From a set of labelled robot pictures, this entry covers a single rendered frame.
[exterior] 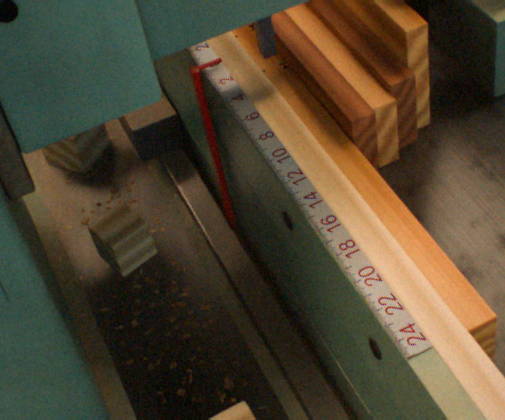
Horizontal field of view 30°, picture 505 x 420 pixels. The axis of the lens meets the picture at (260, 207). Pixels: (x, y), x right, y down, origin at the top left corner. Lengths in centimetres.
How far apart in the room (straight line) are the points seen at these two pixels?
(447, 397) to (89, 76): 23
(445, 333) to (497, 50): 23
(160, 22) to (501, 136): 23
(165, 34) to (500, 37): 21
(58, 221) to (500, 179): 35
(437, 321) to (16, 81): 23
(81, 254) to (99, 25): 29
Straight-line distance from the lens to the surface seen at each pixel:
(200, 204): 71
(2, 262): 49
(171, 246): 71
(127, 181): 77
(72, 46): 47
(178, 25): 53
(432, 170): 59
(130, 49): 48
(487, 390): 43
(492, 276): 53
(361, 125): 54
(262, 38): 59
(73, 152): 77
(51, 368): 56
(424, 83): 59
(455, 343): 44
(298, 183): 51
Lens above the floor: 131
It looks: 46 degrees down
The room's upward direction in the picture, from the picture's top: 12 degrees counter-clockwise
